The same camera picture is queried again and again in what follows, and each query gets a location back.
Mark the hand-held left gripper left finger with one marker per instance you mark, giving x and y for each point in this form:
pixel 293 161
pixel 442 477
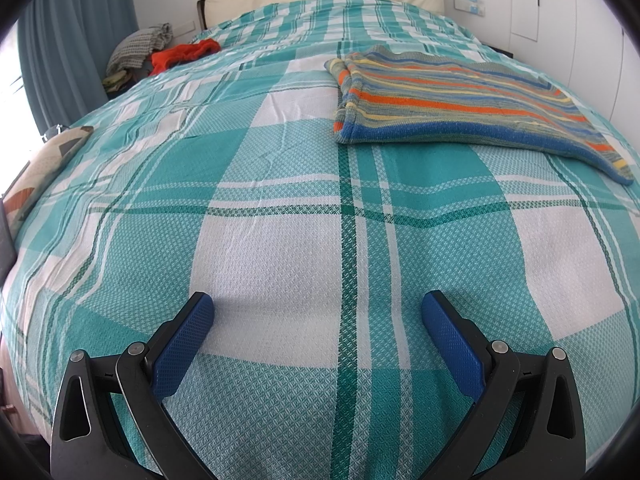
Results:
pixel 182 345

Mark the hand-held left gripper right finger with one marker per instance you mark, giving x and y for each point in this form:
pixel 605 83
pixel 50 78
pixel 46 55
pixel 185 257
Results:
pixel 452 345

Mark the striped knit sweater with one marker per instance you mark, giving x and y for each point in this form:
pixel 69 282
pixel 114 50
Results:
pixel 450 100

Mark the teal plaid bed blanket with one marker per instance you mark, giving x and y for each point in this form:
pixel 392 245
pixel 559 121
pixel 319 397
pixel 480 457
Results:
pixel 280 240

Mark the patterned cushion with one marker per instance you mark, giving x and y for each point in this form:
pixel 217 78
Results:
pixel 47 160

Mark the green cloth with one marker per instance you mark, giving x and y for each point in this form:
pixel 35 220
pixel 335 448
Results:
pixel 116 81

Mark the red cloth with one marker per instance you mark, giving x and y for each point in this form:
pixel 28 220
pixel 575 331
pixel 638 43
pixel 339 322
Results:
pixel 180 55

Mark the grey striped cloth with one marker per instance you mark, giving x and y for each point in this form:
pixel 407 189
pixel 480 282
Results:
pixel 140 47

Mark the teal curtain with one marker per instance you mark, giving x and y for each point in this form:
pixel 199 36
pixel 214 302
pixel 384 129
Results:
pixel 75 45

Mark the white wardrobe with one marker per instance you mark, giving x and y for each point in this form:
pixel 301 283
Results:
pixel 585 25

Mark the white wall switch panel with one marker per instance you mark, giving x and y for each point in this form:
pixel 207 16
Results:
pixel 470 5

